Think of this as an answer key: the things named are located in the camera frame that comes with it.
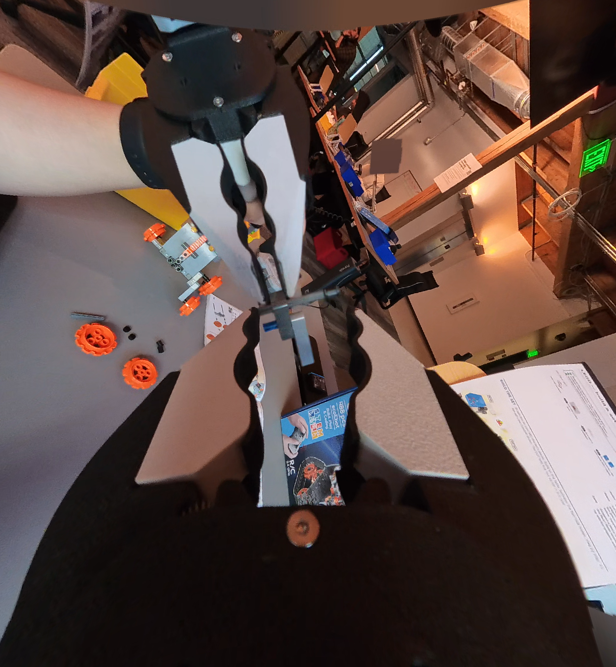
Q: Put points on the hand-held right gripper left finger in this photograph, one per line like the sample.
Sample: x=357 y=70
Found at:
x=198 y=427

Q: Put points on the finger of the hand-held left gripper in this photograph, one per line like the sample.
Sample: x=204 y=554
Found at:
x=198 y=182
x=284 y=182

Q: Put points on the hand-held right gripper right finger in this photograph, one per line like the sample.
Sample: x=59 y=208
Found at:
x=407 y=427

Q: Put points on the grey beam axle assembly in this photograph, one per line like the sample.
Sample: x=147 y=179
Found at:
x=287 y=323

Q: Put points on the person's left forearm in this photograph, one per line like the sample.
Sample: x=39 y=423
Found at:
x=42 y=130

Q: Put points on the grey desk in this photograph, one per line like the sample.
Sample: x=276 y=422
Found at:
x=52 y=260

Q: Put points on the grey orange toy robot chassis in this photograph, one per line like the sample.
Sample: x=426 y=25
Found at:
x=188 y=250

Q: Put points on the pale wooden stool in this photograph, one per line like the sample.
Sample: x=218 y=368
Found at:
x=456 y=372

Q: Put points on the black wristband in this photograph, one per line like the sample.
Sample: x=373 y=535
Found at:
x=136 y=140

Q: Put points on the row of blue bins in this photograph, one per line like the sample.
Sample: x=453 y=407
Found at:
x=360 y=198

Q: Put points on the red bin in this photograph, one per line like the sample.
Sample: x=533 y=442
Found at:
x=328 y=247

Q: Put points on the orange spoked wheel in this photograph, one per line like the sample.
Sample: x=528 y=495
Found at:
x=140 y=372

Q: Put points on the yellow plastic bin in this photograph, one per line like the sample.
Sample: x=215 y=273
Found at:
x=120 y=78

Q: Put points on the open building instruction booklet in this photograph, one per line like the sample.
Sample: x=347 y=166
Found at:
x=219 y=318

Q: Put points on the orange toothed sprocket wheel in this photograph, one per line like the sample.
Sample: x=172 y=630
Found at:
x=95 y=338

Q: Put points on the black jacket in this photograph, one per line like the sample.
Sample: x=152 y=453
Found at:
x=407 y=286

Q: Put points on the white printed sheet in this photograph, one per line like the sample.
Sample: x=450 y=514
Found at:
x=558 y=458

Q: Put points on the grey flat beam piece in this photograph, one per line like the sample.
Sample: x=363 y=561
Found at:
x=88 y=316

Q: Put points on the green exit sign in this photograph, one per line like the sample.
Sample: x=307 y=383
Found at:
x=595 y=157

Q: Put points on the white wall plate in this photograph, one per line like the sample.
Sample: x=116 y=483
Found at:
x=462 y=304

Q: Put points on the white wall notice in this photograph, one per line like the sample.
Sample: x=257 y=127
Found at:
x=456 y=173

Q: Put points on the silver ventilation duct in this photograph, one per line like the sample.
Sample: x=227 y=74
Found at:
x=490 y=67

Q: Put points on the black wall screen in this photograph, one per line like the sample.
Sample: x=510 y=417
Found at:
x=584 y=52

